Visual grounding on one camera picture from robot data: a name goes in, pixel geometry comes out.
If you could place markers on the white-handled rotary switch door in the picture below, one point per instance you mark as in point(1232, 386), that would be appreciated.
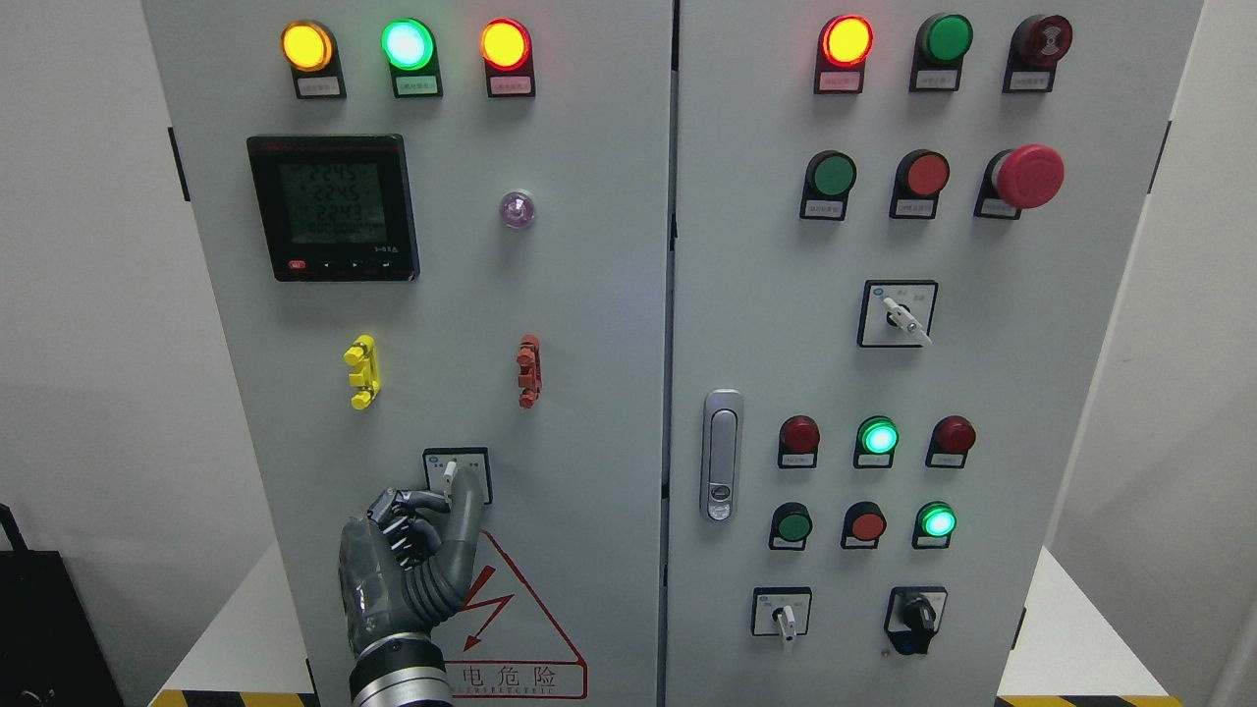
point(443, 465)

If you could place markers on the silver black robot forearm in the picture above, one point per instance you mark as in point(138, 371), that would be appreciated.
point(404, 669)

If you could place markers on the red-ringed orange indicator light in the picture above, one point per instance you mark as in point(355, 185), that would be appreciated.
point(505, 46)

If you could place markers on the green lit indicator light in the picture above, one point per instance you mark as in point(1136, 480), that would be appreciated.
point(411, 51)

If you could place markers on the clear round lamp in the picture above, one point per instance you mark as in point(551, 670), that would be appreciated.
point(517, 209)

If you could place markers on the dark red indicator left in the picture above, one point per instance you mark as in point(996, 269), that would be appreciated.
point(798, 443)

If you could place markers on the dark red indicator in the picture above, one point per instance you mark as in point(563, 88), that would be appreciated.
point(798, 443)
point(950, 443)

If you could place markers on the left grey cabinet door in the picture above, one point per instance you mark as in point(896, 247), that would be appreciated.
point(577, 479)

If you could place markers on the grey cabinet door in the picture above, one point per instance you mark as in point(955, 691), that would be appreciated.
point(577, 479)
point(769, 304)

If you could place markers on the green push button lower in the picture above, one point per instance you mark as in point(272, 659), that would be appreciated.
point(790, 527)

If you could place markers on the green push button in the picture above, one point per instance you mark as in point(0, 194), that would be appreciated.
point(790, 527)
point(828, 180)

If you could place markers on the green lit indicator middle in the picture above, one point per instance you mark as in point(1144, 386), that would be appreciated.
point(875, 442)

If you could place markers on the green push button upper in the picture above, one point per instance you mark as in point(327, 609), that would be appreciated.
point(828, 180)

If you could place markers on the red push button lower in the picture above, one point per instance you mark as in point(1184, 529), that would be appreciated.
point(864, 525)

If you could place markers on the red push button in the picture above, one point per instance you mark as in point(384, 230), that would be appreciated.
point(864, 525)
point(920, 177)

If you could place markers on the right grey cabinet door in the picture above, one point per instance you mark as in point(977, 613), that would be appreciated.
point(769, 304)

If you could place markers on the red electric hazard warning sticker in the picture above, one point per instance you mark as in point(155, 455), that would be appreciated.
point(504, 643)

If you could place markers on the black digital power meter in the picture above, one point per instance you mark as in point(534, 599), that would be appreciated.
point(335, 208)

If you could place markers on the dark red indicator right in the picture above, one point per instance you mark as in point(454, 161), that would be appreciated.
point(950, 443)

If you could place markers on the red push button upper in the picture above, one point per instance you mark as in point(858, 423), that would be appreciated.
point(920, 177)

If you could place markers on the green lit button lower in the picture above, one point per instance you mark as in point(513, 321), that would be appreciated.
point(934, 525)

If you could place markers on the red lit indicator right door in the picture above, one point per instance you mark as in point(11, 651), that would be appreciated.
point(842, 50)

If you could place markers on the red emergency stop mushroom button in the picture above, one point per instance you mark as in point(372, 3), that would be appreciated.
point(1019, 179)

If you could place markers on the yellow indicator light top left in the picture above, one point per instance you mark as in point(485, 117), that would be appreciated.
point(312, 54)

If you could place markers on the green unlit indicator top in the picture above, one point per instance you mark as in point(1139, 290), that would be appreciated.
point(941, 44)

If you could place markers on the dark red buzzer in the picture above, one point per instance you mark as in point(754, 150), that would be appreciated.
point(1037, 45)

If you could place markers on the black bag at left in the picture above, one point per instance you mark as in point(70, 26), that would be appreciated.
point(49, 654)

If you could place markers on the silver door handle lock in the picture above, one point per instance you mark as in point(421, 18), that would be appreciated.
point(722, 417)

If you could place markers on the white rotary switch upper right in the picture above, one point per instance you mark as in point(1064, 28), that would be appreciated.
point(896, 313)

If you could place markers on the white rotary switch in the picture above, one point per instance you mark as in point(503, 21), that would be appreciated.
point(896, 313)
point(781, 612)

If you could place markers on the white rotary switch lower right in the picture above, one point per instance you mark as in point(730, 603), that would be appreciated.
point(781, 612)

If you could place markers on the black knob selector switch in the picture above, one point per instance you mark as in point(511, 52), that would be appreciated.
point(913, 617)

